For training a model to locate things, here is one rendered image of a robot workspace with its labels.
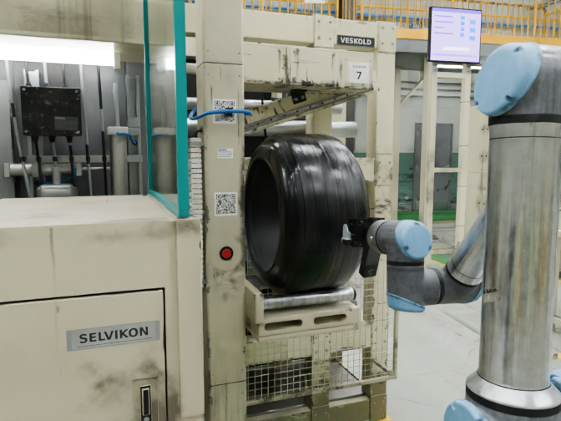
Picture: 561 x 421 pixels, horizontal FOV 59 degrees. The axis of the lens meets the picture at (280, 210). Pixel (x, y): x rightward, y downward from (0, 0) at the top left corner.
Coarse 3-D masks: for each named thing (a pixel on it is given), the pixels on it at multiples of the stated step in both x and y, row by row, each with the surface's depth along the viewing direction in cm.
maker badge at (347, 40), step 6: (336, 36) 225; (342, 36) 226; (348, 36) 227; (354, 36) 228; (336, 42) 225; (342, 42) 226; (348, 42) 227; (354, 42) 228; (360, 42) 229; (366, 42) 230; (372, 42) 231
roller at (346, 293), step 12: (336, 288) 168; (348, 288) 168; (264, 300) 157; (276, 300) 158; (288, 300) 159; (300, 300) 161; (312, 300) 162; (324, 300) 164; (336, 300) 166; (348, 300) 168
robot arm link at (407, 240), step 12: (384, 228) 122; (396, 228) 117; (408, 228) 115; (420, 228) 116; (384, 240) 121; (396, 240) 116; (408, 240) 114; (420, 240) 115; (384, 252) 124; (396, 252) 117; (408, 252) 114; (420, 252) 115
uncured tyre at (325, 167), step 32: (256, 160) 173; (288, 160) 152; (320, 160) 153; (352, 160) 158; (256, 192) 195; (288, 192) 148; (320, 192) 148; (352, 192) 152; (256, 224) 196; (288, 224) 148; (320, 224) 147; (256, 256) 181; (288, 256) 151; (320, 256) 150; (352, 256) 155; (288, 288) 159; (320, 288) 164
